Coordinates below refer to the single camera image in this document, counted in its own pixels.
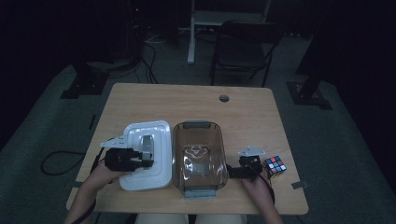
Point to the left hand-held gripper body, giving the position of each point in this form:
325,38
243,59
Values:
120,159

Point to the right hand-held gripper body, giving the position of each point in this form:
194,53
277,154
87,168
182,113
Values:
250,165

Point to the white container lid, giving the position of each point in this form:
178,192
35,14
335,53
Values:
158,149

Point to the colourful puzzle cube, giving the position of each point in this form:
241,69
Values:
274,165

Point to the clear plastic storage box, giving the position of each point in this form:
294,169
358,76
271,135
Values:
199,146

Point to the person's left hand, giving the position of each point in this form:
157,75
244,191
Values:
104,177

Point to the person's right hand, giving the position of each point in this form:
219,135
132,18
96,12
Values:
257,189

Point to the small black strip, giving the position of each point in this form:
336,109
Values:
92,122

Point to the grey tape piece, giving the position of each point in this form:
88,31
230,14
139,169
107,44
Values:
300,185
77,184

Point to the black stand base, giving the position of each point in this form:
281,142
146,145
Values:
308,93
85,84

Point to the black folding chair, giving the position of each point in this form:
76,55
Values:
246,49

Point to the dark equipment tower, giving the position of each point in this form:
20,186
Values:
135,28

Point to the white desk frame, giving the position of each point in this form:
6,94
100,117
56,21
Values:
214,17

